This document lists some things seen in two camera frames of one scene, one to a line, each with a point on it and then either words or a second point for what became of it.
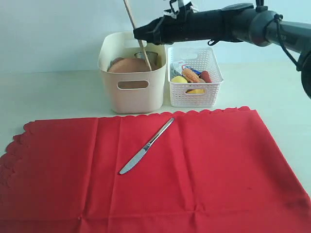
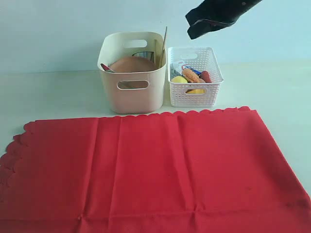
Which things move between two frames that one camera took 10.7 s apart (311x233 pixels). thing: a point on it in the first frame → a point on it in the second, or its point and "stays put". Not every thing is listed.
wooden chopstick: x=139 y=40 → x=163 y=46
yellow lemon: x=178 y=79 stays put
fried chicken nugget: x=191 y=77 stays put
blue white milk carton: x=186 y=66 stays put
